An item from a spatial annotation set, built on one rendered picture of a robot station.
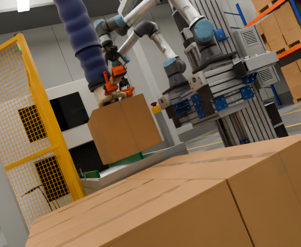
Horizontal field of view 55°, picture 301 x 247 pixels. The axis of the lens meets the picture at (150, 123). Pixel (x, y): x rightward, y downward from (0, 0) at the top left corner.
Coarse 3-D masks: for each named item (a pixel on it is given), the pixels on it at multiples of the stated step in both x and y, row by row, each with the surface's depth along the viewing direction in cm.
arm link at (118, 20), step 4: (116, 16) 180; (120, 16) 180; (108, 20) 181; (112, 20) 180; (116, 20) 180; (120, 20) 180; (124, 20) 185; (108, 24) 181; (112, 24) 180; (116, 24) 181; (120, 24) 181; (124, 24) 182; (108, 28) 182; (112, 28) 182; (116, 28) 183; (120, 28) 186
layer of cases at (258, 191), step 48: (288, 144) 94; (96, 192) 181; (144, 192) 114; (192, 192) 83; (240, 192) 83; (288, 192) 89; (48, 240) 97; (96, 240) 74; (144, 240) 72; (192, 240) 76; (240, 240) 80; (288, 240) 86
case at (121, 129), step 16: (96, 112) 204; (112, 112) 207; (128, 112) 210; (144, 112) 214; (96, 128) 217; (112, 128) 205; (128, 128) 208; (144, 128) 212; (96, 144) 251; (112, 144) 203; (128, 144) 206; (144, 144) 210; (112, 160) 202
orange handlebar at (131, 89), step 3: (117, 69) 176; (120, 69) 177; (123, 69) 178; (108, 81) 202; (108, 84) 205; (114, 84) 203; (108, 87) 209; (132, 87) 250; (123, 90) 247; (126, 90) 248; (129, 90) 250; (132, 90) 255; (129, 93) 265
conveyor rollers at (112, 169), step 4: (124, 164) 362; (128, 164) 327; (108, 168) 418; (112, 168) 375; (116, 168) 340; (120, 168) 314; (100, 172) 404; (104, 172) 361; (108, 172) 327; (112, 172) 302; (100, 176) 306
